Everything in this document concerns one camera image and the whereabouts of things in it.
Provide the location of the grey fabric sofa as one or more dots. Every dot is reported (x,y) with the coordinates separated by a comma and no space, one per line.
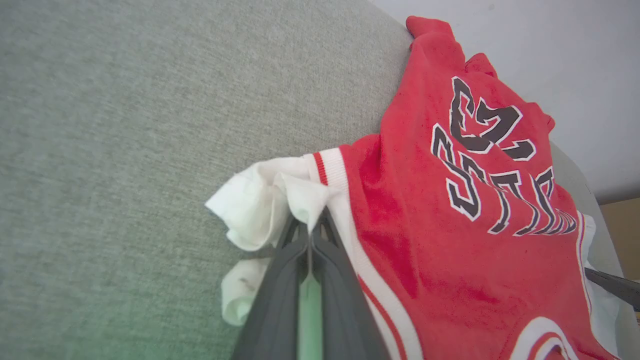
(150,125)

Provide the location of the red white basketball jersey garment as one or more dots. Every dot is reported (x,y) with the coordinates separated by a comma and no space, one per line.
(400,225)

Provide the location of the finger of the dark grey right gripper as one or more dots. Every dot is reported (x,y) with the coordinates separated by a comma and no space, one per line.
(620,289)

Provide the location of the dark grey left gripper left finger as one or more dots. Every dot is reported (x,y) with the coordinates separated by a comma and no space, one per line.
(277,305)

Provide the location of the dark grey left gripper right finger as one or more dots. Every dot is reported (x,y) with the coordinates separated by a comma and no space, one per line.
(345,310)

